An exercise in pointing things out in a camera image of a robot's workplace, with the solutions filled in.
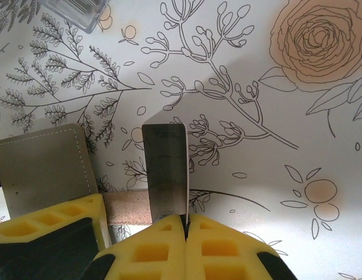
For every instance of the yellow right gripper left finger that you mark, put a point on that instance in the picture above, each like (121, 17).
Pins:
(157, 262)

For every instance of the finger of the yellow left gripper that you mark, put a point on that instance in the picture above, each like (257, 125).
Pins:
(38, 233)

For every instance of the black card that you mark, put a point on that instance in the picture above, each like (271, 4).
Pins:
(165, 163)

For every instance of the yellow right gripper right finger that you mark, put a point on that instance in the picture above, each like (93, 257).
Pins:
(227, 256)

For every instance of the clear acrylic card holder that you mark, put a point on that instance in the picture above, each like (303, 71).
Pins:
(81, 14)

